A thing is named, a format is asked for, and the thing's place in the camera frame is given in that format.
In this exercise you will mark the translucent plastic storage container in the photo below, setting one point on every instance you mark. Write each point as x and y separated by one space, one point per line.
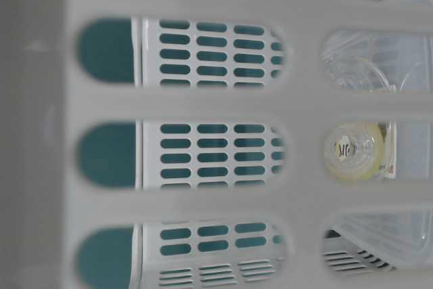
378 240

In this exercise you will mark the clear tape dispenser with roll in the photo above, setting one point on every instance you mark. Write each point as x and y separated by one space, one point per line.
360 151

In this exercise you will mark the white plastic shopping basket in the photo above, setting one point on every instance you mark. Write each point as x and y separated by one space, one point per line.
48 102

